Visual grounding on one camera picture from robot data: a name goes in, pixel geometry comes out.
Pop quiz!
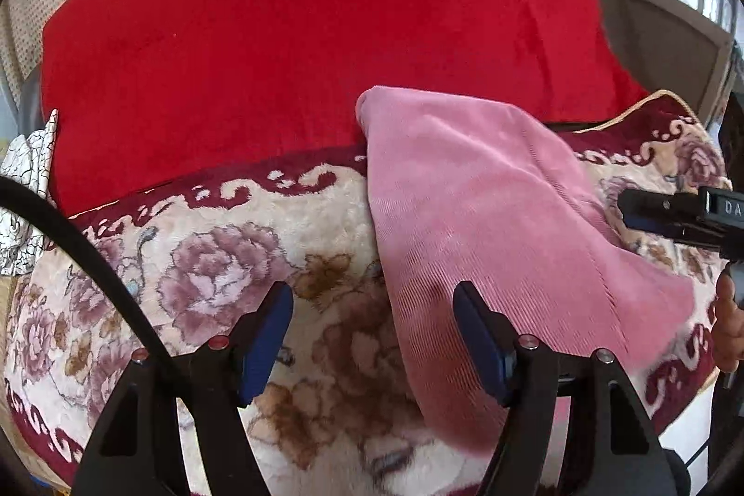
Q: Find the person's right hand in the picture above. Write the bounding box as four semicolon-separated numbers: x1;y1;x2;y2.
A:
712;264;744;372

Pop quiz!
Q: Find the red blanket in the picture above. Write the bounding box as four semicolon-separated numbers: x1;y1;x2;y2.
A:
40;0;652;209

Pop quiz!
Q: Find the black white patterned cloth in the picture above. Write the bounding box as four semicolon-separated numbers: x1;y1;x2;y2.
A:
0;109;60;276

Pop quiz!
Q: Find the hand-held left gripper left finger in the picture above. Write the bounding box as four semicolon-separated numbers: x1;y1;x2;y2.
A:
70;281;295;496

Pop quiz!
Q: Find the floral plush blanket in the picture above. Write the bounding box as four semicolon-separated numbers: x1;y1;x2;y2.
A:
0;89;733;496

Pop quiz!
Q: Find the dark sofa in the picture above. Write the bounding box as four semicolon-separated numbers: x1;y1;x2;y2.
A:
590;0;734;125

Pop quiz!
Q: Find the pink zip jacket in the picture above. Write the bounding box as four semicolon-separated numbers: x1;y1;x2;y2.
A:
356;85;697;453

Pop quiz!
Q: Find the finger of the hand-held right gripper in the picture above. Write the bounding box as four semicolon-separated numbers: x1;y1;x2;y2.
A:
617;188;702;242

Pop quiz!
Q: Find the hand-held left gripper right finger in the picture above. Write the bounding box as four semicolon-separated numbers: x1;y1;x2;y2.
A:
452;280;678;496

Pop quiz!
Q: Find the thick black cable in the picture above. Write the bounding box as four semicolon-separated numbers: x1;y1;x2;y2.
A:
0;175;195;416

